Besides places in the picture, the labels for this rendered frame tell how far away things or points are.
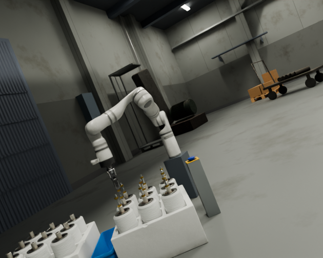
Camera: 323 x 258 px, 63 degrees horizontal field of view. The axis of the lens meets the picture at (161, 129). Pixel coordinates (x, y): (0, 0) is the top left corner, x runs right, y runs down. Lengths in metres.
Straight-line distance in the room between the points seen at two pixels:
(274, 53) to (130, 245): 10.10
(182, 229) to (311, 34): 10.13
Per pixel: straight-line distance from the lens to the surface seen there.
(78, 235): 1.47
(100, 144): 1.32
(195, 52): 11.39
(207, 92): 11.25
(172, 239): 1.25
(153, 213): 1.23
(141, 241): 1.24
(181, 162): 1.78
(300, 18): 11.02
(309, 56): 10.91
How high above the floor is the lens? 0.59
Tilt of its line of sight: 2 degrees down
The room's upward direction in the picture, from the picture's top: 22 degrees counter-clockwise
